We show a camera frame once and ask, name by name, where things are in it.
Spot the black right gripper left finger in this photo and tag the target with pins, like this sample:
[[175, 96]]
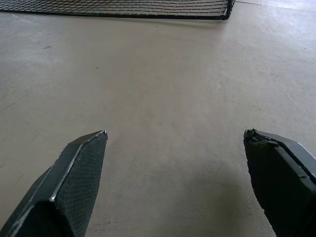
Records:
[[71, 187]]

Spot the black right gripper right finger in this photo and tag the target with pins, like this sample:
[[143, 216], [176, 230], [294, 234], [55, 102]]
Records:
[[279, 187]]

